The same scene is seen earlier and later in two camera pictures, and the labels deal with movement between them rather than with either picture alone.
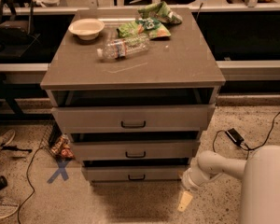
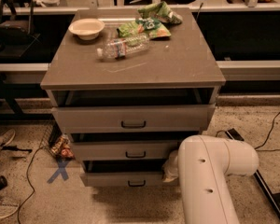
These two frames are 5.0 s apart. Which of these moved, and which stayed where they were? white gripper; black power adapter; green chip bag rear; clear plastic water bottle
Moved: white gripper
Stayed: black power adapter; green chip bag rear; clear plastic water bottle
